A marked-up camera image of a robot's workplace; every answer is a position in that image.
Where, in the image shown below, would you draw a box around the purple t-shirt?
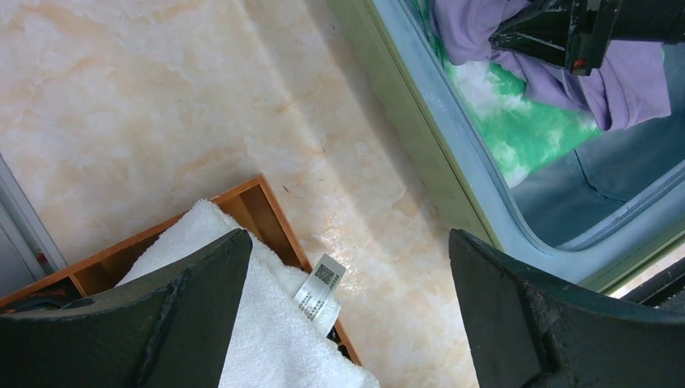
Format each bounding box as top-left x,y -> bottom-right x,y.
429,0 -> 671,131

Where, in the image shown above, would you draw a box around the green white tie-dye garment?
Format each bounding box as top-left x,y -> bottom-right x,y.
412,1 -> 600,188

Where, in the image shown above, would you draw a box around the green suitcase blue lining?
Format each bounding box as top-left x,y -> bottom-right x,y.
329,1 -> 684,291

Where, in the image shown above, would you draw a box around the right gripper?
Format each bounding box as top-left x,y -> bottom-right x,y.
489,0 -> 684,76

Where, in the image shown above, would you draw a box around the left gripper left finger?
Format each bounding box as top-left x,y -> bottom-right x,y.
1,229 -> 252,387

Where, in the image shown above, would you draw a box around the white fluffy towel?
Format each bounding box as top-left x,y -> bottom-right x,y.
121,200 -> 380,387

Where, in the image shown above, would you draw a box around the white towel label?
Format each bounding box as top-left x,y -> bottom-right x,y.
294,254 -> 347,328

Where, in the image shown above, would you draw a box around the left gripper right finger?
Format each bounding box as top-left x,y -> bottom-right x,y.
448,230 -> 684,387

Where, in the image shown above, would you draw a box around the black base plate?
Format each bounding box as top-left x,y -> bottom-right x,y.
621,258 -> 684,314

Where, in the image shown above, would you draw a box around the orange wooden tray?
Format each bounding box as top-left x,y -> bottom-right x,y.
0,175 -> 362,368

